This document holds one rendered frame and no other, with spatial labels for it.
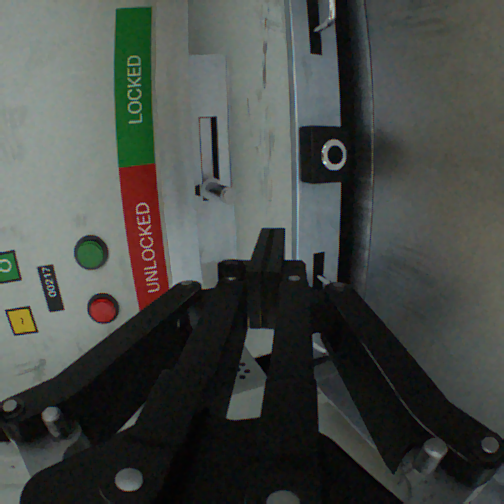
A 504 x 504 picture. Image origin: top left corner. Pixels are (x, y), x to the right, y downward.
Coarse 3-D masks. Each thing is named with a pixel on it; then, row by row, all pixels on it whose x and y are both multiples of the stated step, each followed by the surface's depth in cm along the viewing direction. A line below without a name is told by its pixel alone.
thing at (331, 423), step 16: (320, 416) 40; (336, 416) 43; (336, 432) 40; (352, 432) 40; (352, 448) 37; (368, 448) 37; (368, 464) 35; (384, 464) 35; (0, 480) 24; (16, 480) 25; (384, 480) 32; (0, 496) 23; (16, 496) 24
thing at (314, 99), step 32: (288, 0) 27; (320, 0) 28; (288, 32) 29; (288, 64) 30; (320, 64) 31; (320, 96) 32; (320, 192) 35; (320, 224) 36; (320, 256) 38; (320, 288) 39
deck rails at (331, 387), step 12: (324, 384) 38; (336, 384) 38; (324, 396) 37; (336, 396) 36; (348, 396) 36; (336, 408) 34; (348, 408) 34; (348, 420) 32; (360, 420) 32; (360, 432) 30; (372, 444) 28; (492, 480) 19; (480, 492) 18; (492, 492) 18
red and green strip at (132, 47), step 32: (128, 32) 24; (128, 64) 25; (128, 96) 26; (128, 128) 27; (128, 160) 27; (128, 192) 28; (128, 224) 29; (160, 224) 30; (160, 256) 31; (160, 288) 32
